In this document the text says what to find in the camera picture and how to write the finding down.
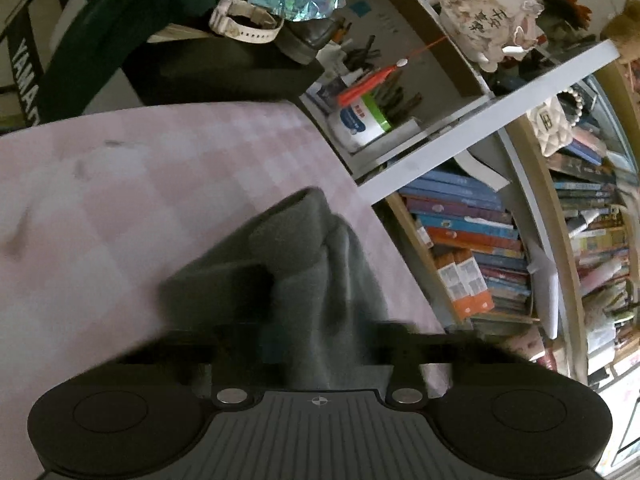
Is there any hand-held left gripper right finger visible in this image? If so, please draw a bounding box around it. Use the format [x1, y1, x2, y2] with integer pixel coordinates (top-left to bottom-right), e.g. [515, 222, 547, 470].
[367, 322, 506, 408]

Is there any pink checked printed bedsheet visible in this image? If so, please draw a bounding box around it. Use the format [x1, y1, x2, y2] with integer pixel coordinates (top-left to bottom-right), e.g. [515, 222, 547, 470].
[0, 100, 451, 480]

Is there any white wristwatch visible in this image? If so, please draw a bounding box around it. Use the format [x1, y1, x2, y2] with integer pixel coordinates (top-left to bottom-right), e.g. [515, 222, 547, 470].
[209, 0, 283, 43]

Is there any white jar green lid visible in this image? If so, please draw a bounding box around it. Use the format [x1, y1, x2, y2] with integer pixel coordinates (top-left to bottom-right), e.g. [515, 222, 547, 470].
[327, 92, 392, 153]

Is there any grey fleece garment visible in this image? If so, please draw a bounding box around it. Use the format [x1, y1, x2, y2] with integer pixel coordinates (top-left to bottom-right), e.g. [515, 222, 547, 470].
[159, 187, 401, 391]

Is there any red tassel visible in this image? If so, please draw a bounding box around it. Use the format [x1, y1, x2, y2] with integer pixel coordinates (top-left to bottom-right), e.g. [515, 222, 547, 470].
[337, 59, 408, 107]

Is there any wooden bookshelf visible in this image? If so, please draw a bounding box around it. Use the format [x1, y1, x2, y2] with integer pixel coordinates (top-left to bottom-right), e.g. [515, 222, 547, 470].
[385, 75, 640, 391]

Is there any floral ceramic pig figurine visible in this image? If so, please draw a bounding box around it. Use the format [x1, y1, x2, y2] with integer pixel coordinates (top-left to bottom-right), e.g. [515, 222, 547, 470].
[440, 0, 546, 71]

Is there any white quilted purse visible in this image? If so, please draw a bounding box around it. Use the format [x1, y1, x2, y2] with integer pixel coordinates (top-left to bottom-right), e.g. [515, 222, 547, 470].
[527, 97, 571, 156]

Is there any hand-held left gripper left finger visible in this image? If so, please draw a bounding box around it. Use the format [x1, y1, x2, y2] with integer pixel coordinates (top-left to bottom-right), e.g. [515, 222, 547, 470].
[145, 325, 274, 408]

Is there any row of colourful books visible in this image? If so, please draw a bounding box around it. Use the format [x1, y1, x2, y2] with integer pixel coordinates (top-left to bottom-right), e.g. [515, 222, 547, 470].
[547, 130, 633, 311]
[400, 167, 541, 323]

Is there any pearl bracelet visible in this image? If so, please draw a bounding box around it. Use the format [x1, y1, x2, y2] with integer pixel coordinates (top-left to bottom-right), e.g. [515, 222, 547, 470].
[557, 87, 588, 126]

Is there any orange white box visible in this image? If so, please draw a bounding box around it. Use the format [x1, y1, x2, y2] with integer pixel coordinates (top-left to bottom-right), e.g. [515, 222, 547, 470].
[457, 255, 496, 316]
[434, 252, 471, 318]

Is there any white shelf unit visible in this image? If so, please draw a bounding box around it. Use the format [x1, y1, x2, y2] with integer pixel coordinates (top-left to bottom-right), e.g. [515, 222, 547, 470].
[300, 0, 621, 206]

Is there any black upright piano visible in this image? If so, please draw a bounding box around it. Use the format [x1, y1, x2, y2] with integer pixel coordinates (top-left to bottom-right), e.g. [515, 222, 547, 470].
[0, 0, 321, 128]

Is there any brown leather shoe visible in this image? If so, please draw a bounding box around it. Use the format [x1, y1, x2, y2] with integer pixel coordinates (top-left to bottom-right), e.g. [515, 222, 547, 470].
[277, 15, 346, 66]

